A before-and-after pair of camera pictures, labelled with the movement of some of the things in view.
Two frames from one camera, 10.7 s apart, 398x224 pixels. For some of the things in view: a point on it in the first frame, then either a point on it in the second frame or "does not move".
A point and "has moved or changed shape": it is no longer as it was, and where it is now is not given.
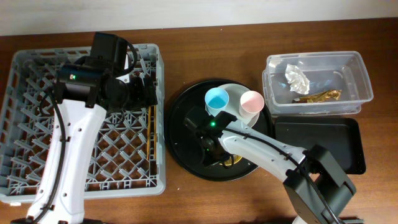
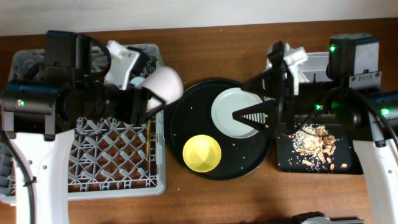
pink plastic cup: (251, 104) to (165, 83)
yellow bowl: (236, 158) to (201, 153)
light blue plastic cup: (216, 100) has moved or changed shape
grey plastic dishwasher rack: (130, 158) does not move
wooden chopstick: (148, 132) does not move
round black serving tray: (186, 147) does not move
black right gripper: (191, 123) to (280, 101)
